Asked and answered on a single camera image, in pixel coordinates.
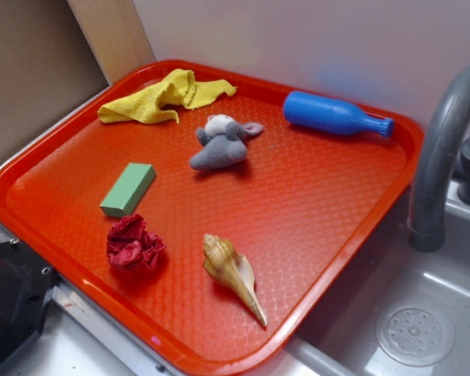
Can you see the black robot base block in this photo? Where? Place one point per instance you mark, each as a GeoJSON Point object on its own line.
{"type": "Point", "coordinates": [26, 284]}

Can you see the red plastic tray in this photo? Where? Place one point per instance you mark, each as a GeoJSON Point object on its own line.
{"type": "Point", "coordinates": [298, 207]}

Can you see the grey plush mouse toy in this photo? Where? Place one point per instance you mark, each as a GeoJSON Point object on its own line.
{"type": "Point", "coordinates": [222, 140]}

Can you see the tan spiral seashell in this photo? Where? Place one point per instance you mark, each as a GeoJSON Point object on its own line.
{"type": "Point", "coordinates": [232, 270]}

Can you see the green rectangular block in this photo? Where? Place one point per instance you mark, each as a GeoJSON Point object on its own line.
{"type": "Point", "coordinates": [128, 190]}

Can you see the blue plastic bottle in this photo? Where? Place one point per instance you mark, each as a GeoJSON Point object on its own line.
{"type": "Point", "coordinates": [333, 115]}

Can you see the crumpled red paper ball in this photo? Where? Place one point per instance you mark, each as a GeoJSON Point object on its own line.
{"type": "Point", "coordinates": [131, 248]}

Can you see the yellow cloth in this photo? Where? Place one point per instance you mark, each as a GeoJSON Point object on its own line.
{"type": "Point", "coordinates": [150, 105]}

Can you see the grey toy faucet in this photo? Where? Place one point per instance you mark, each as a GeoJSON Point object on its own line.
{"type": "Point", "coordinates": [439, 158]}

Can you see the wooden board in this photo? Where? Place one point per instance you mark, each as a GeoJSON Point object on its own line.
{"type": "Point", "coordinates": [115, 35]}

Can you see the grey toy sink basin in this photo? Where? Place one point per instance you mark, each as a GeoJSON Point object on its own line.
{"type": "Point", "coordinates": [338, 336]}

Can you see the sink drain strainer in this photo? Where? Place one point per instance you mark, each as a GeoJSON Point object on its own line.
{"type": "Point", "coordinates": [415, 333]}

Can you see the brown cardboard panel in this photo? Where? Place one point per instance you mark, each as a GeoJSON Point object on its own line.
{"type": "Point", "coordinates": [47, 69]}

